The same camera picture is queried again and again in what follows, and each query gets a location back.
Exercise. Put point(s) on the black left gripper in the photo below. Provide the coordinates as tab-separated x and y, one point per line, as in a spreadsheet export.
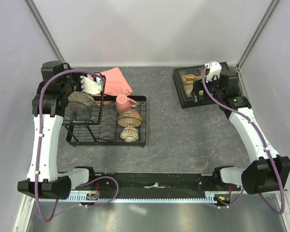
77	75

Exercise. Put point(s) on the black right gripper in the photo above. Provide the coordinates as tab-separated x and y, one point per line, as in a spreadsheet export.
197	87

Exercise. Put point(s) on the speckled ceramic plate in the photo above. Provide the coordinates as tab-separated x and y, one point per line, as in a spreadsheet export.
81	97

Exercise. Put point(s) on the clear glass plate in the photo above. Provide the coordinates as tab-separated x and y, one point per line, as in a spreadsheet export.
77	111

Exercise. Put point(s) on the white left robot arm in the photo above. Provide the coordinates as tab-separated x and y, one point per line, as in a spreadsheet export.
48	108

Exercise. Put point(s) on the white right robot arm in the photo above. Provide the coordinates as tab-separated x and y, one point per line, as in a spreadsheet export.
268	171

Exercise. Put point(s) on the blue patterned fabric roll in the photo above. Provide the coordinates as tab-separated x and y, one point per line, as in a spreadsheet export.
194	72

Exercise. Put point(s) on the black compartment display box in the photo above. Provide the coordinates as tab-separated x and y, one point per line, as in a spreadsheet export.
190	90

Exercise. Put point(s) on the pink folded cloth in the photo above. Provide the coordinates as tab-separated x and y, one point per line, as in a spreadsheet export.
116	84

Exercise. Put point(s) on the pink ceramic mug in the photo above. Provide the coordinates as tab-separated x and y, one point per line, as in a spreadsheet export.
124	103

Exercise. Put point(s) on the brown floral bowl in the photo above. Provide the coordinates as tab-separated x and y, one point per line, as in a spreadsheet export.
130	118

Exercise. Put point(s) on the small white patterned bowl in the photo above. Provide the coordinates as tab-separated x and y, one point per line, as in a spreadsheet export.
129	135

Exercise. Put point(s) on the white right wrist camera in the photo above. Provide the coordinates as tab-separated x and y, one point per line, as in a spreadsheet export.
213	70

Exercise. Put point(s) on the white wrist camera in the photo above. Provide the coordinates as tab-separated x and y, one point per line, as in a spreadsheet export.
213	70
92	85

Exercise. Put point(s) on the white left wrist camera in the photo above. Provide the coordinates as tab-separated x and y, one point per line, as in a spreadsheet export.
92	85

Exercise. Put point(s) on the black wire dish rack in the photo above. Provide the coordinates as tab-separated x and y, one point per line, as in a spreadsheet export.
102	127

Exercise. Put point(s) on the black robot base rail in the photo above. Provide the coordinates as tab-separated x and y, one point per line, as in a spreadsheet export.
165	185

